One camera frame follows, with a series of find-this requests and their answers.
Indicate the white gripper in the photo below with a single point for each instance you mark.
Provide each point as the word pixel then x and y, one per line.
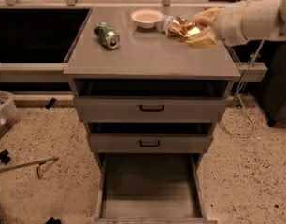
pixel 229 23

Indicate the crushed orange soda can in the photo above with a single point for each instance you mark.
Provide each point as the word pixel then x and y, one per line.
pixel 181 30

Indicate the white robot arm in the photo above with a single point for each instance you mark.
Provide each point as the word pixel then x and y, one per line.
pixel 262 20

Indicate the grey drawer cabinet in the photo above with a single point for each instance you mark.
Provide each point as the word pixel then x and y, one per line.
pixel 142 54

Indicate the green soda can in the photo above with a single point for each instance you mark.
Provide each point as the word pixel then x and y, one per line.
pixel 106 35

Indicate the grey top drawer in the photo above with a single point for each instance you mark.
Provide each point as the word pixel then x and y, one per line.
pixel 134 100

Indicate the grey drawer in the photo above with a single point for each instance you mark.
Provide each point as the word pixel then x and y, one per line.
pixel 150 189
pixel 149 137
pixel 134 100

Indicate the grey middle drawer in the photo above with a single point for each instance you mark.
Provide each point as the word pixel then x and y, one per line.
pixel 149 137

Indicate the grey bottom drawer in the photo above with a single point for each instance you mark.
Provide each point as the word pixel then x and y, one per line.
pixel 150 189

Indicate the clear plastic water bottle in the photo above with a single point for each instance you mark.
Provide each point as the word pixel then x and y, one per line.
pixel 164 24

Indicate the white paper bowl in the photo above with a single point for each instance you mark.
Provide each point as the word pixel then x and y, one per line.
pixel 146 18

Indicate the dark grey cabinet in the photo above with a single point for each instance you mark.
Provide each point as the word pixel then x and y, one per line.
pixel 272 90

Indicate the small black block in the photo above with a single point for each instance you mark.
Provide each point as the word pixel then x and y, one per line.
pixel 50 103

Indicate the metal rod on floor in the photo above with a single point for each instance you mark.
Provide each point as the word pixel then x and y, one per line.
pixel 37 163

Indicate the clear plastic storage bin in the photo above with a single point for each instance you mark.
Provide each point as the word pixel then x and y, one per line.
pixel 9 114

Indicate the black clamp on floor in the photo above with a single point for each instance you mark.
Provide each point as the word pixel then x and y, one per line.
pixel 4 158

